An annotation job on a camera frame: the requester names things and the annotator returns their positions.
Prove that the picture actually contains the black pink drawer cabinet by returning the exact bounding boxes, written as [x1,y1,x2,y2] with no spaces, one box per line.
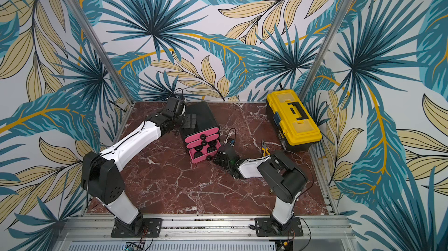
[180,101,220,141]

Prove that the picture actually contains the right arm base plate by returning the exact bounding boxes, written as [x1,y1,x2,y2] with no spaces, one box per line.
[254,217,303,237]

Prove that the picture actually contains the yellow black toolbox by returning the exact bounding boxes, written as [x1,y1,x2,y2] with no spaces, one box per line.
[266,89,322,152]

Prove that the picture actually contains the black round earphone case top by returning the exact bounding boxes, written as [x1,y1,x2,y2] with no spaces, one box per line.
[207,146,217,153]

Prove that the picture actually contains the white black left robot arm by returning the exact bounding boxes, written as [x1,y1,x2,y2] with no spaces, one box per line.
[81,96,186,233]

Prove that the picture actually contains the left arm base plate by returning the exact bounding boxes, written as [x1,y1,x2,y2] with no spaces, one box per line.
[111,218,163,238]

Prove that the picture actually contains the yellow handled pliers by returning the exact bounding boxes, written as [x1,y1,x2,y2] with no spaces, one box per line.
[261,140,270,157]

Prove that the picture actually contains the aluminium front rail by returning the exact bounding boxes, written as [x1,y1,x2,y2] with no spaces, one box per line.
[57,214,355,242]

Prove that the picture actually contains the pink bottom drawer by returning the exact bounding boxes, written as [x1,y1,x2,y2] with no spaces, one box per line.
[187,140,221,164]

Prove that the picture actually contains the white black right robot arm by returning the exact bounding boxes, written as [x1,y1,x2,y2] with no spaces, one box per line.
[209,143,308,231]

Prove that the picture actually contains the pink top drawer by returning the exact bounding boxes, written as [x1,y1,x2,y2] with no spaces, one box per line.
[184,127,220,143]

